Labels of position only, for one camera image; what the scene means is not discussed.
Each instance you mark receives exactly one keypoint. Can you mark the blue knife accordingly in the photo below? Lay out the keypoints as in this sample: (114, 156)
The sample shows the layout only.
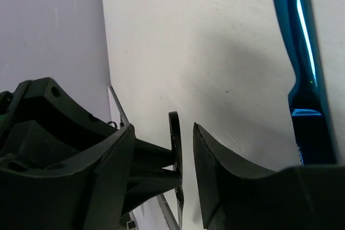
(308, 102)

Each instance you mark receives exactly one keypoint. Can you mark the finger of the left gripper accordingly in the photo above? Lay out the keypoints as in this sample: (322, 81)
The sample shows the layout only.
(144, 184)
(150, 156)

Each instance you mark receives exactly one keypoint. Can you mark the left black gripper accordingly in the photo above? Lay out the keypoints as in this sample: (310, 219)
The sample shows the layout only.
(42, 125)

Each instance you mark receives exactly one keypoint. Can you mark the black knife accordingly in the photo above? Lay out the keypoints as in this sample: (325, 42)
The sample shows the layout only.
(176, 147)

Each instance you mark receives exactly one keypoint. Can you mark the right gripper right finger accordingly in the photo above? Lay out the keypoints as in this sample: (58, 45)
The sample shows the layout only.
(235, 193)

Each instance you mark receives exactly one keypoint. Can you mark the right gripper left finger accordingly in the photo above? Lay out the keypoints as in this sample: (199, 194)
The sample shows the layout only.
(86, 191)

